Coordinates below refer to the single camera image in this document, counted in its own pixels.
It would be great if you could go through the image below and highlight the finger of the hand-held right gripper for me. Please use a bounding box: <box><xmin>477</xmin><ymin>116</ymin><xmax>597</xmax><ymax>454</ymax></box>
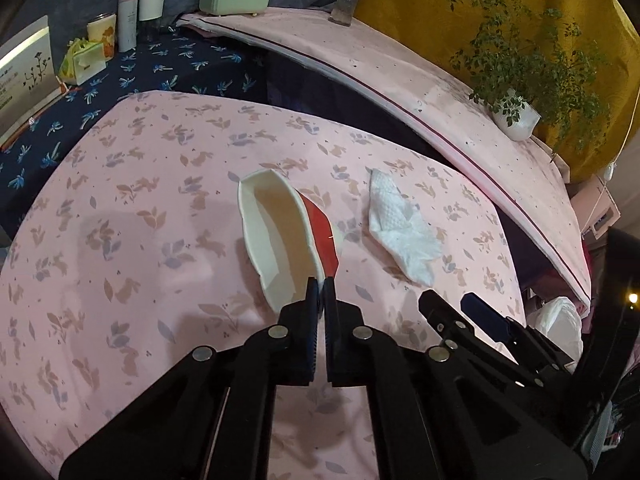
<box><xmin>419</xmin><ymin>289</ymin><xmax>526</xmax><ymax>366</ymax></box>
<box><xmin>461</xmin><ymin>292</ymin><xmax>577</xmax><ymax>387</ymax></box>

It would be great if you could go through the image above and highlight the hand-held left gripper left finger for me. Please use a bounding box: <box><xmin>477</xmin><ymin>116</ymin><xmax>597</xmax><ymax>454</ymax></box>
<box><xmin>59</xmin><ymin>278</ymin><xmax>320</xmax><ymax>480</ymax></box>

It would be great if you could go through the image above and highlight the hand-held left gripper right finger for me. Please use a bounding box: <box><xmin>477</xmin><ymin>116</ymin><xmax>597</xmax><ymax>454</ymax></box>
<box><xmin>325</xmin><ymin>277</ymin><xmax>588</xmax><ymax>480</ymax></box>

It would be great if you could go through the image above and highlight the white plastic trash bag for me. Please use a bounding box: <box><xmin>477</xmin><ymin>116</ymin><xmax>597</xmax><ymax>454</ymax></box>
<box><xmin>525</xmin><ymin>296</ymin><xmax>585</xmax><ymax>361</ymax></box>

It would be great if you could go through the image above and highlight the textured white tissue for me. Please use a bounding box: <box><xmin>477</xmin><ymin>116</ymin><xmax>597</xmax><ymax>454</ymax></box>
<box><xmin>367</xmin><ymin>167</ymin><xmax>443</xmax><ymax>285</ymax></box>

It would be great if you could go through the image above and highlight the red and white paper cup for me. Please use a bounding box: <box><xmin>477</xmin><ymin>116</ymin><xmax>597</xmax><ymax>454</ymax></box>
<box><xmin>237</xmin><ymin>169</ymin><xmax>346</xmax><ymax>313</ymax></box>

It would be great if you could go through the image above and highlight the pink device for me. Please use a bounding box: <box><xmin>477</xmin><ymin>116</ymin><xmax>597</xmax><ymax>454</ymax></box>
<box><xmin>570</xmin><ymin>175</ymin><xmax>621</xmax><ymax>238</ymax></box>

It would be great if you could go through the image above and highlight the white plant pot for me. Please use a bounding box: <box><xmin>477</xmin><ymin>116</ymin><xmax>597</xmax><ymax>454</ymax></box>
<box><xmin>490</xmin><ymin>87</ymin><xmax>542</xmax><ymax>141</ymax></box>

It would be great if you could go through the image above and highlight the green leafy plant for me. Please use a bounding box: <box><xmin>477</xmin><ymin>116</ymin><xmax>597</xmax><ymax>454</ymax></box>
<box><xmin>447</xmin><ymin>0</ymin><xmax>613</xmax><ymax>153</ymax></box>

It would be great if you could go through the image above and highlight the pink speckled cover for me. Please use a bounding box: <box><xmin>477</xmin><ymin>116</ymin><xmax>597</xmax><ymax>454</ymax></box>
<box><xmin>177</xmin><ymin>5</ymin><xmax>593</xmax><ymax>311</ymax></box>

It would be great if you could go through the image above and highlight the navy floral cloth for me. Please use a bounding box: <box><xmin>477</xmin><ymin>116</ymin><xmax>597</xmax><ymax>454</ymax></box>
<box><xmin>0</xmin><ymin>25</ymin><xmax>281</xmax><ymax>241</ymax></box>

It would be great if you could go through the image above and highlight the green tissue pack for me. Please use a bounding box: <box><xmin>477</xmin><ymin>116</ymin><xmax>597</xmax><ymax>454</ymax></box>
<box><xmin>59</xmin><ymin>37</ymin><xmax>107</xmax><ymax>85</ymax></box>

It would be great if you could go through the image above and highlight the white tube bottle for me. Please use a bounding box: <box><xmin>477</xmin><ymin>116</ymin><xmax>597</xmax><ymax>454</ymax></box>
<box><xmin>117</xmin><ymin>0</ymin><xmax>140</xmax><ymax>53</ymax></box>

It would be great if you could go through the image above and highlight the white jar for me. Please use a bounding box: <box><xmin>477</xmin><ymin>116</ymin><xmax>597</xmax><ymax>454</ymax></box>
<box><xmin>137</xmin><ymin>0</ymin><xmax>168</xmax><ymax>41</ymax></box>

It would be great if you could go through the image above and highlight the printed mug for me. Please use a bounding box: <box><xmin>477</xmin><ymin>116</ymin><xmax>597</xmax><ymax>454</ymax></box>
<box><xmin>86</xmin><ymin>12</ymin><xmax>118</xmax><ymax>58</ymax></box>

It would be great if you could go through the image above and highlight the white printed card box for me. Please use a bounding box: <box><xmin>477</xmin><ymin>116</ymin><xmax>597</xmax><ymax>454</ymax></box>
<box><xmin>0</xmin><ymin>15</ymin><xmax>71</xmax><ymax>148</ymax></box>

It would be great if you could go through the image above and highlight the white cable with switch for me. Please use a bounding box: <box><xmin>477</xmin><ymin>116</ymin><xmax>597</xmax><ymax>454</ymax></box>
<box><xmin>600</xmin><ymin>125</ymin><xmax>640</xmax><ymax>196</ymax></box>

